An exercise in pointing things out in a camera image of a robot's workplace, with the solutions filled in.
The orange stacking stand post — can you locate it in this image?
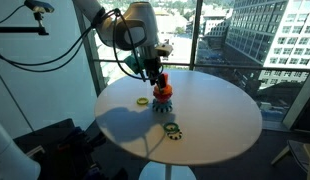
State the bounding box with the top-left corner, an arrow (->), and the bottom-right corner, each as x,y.
159,73 -> 168,88

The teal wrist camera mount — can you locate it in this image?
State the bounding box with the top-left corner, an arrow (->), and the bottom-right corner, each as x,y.
124,56 -> 144,74

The wooden stool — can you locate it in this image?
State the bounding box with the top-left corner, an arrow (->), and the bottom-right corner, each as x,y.
271,140 -> 310,180

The camera on black mount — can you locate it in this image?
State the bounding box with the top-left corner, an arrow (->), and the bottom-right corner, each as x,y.
0,0 -> 54,35

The black cable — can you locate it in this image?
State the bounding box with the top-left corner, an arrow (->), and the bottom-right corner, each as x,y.
0,4 -> 153,83

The green ring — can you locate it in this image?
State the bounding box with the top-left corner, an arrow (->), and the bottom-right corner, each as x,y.
163,122 -> 180,134

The yellow-green small ring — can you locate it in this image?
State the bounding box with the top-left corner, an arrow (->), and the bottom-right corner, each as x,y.
136,97 -> 150,106

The white rounded object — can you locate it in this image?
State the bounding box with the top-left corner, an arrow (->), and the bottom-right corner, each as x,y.
0,123 -> 41,180

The dark equipment pile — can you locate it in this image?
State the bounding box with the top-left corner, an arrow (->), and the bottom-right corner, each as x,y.
14,118 -> 128,180

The white round table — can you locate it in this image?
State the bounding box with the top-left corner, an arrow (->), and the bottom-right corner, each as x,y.
95,70 -> 262,180

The orange dotted stacking ring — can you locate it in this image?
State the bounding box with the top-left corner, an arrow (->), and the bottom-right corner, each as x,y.
153,83 -> 174,96

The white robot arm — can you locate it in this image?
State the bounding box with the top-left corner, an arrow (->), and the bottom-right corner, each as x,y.
72,0 -> 166,88

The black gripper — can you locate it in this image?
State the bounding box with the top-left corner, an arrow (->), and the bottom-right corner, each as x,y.
138,46 -> 165,90

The black white striped ring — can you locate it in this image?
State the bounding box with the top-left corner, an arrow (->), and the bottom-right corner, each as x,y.
166,128 -> 183,141

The red stacking ring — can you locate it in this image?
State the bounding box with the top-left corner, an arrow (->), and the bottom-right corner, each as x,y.
152,92 -> 173,104

